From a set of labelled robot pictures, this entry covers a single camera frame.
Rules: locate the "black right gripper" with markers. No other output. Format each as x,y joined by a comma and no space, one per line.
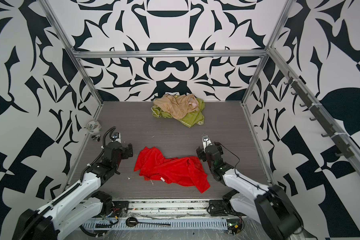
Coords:
202,153

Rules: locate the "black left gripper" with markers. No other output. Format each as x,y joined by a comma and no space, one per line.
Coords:
125,153

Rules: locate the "red cloth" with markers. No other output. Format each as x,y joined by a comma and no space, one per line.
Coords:
186,172

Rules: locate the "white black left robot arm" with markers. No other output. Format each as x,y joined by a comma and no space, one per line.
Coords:
80,202

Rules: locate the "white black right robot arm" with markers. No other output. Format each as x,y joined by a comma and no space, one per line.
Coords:
269,206

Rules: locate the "green cloth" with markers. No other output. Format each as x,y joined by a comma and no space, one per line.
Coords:
189,120

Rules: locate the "tan cloth with pink flower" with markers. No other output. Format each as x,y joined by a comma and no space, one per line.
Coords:
178,105

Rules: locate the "black binder clip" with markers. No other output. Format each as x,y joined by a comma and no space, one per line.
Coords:
96,138

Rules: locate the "clear tape roll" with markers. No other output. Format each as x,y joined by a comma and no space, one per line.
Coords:
93,127

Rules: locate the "black round knob tool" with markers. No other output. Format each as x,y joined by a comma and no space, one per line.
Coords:
133,222

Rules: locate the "white slotted cable duct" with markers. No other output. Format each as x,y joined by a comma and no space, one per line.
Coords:
173,224

